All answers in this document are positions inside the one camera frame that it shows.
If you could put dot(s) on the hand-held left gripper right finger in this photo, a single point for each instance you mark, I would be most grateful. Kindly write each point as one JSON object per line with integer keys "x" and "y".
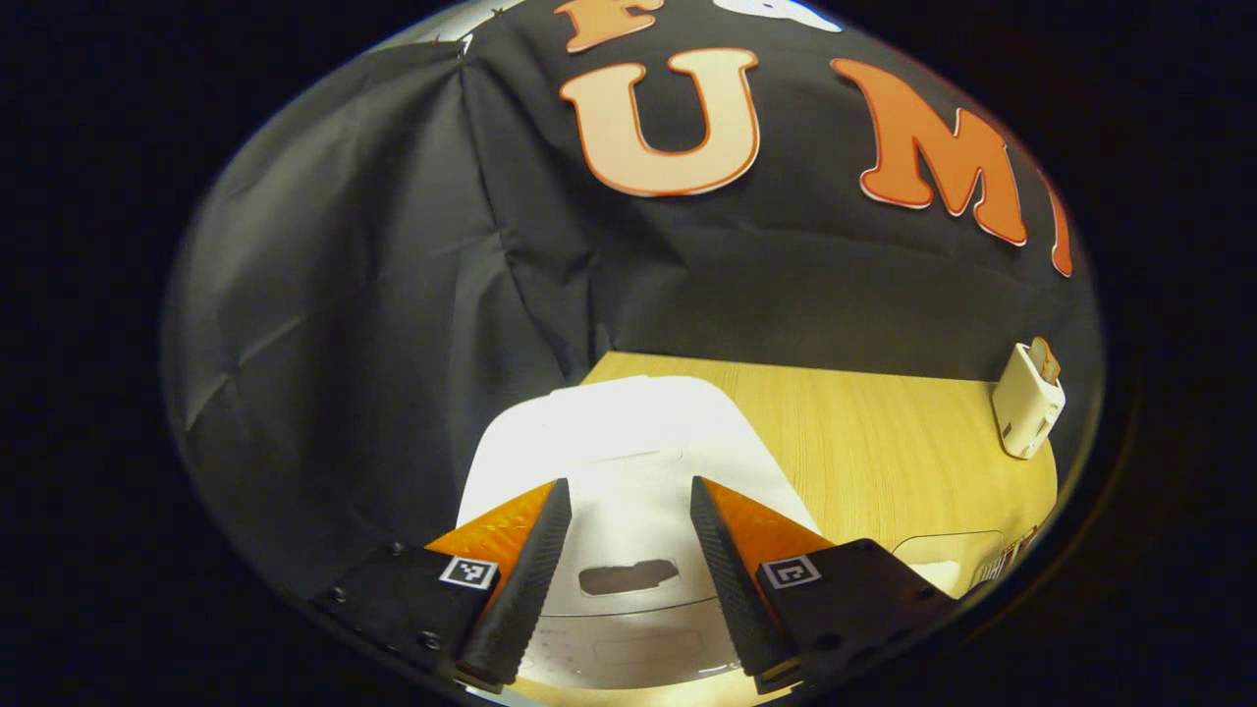
{"x": 737, "y": 589}

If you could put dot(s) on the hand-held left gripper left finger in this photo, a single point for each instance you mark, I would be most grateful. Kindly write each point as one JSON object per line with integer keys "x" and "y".
{"x": 530, "y": 579}

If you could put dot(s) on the white rice cooker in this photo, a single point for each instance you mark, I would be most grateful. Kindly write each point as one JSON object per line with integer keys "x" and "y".
{"x": 628, "y": 442}

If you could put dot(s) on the white rice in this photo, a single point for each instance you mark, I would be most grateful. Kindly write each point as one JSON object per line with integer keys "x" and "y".
{"x": 938, "y": 577}

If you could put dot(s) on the clear plastic container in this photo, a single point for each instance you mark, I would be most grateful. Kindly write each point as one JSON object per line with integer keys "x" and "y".
{"x": 943, "y": 548}

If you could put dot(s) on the black backdrop cloth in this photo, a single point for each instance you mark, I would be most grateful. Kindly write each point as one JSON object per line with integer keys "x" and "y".
{"x": 393, "y": 295}

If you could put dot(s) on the white toaster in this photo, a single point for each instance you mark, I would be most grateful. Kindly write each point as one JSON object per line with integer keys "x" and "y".
{"x": 1021, "y": 412}

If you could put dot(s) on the brown toast slice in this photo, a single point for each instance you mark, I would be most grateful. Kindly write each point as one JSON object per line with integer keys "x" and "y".
{"x": 1047, "y": 358}

